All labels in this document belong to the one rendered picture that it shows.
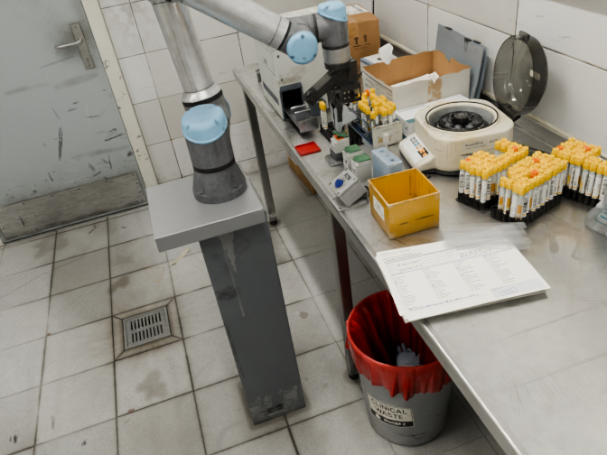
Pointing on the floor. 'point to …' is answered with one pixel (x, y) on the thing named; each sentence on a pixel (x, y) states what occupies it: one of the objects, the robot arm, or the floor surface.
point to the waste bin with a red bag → (430, 390)
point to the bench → (530, 370)
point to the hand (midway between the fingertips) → (337, 129)
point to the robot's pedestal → (255, 319)
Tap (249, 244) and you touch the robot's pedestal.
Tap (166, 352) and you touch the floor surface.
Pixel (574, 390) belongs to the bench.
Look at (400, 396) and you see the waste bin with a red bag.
